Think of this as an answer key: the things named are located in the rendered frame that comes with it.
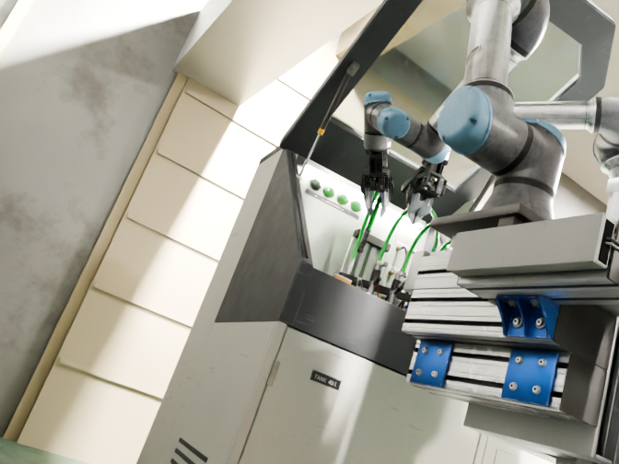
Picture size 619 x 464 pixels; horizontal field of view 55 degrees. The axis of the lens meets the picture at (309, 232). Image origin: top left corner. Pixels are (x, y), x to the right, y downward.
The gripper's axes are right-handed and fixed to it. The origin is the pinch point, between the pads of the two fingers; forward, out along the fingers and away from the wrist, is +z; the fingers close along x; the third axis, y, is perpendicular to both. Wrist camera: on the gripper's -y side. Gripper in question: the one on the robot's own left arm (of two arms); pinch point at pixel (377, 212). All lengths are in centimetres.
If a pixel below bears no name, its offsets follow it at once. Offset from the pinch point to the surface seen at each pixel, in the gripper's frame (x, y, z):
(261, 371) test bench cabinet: -22, 53, 21
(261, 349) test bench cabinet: -24, 46, 20
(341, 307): -5.9, 33.8, 13.5
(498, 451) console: 37, 29, 59
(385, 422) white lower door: 7, 43, 41
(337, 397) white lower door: -5, 46, 32
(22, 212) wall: -206, -109, 50
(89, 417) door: -165, -73, 158
